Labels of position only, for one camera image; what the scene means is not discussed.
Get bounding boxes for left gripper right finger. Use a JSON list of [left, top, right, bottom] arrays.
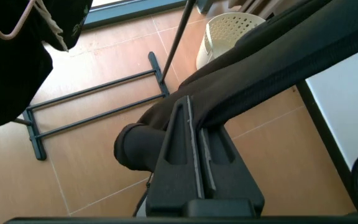
[[197, 126, 265, 217]]

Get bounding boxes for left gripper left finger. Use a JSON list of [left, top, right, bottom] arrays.
[[145, 95, 205, 217]]

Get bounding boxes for black garment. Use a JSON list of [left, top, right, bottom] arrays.
[[113, 0, 358, 172]]

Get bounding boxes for black shorts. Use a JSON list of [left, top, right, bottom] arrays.
[[0, 0, 93, 130]]

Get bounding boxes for pink clothes hanger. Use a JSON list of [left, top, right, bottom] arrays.
[[0, 0, 37, 41]]

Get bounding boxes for black clothes rack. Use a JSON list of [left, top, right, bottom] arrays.
[[12, 0, 197, 161]]

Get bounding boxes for white laundry basket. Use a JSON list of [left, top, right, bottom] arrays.
[[196, 12, 266, 70]]

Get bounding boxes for window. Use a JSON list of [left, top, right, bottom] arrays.
[[84, 0, 217, 29]]

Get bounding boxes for brown curtain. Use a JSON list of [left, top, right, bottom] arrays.
[[228, 0, 295, 19]]

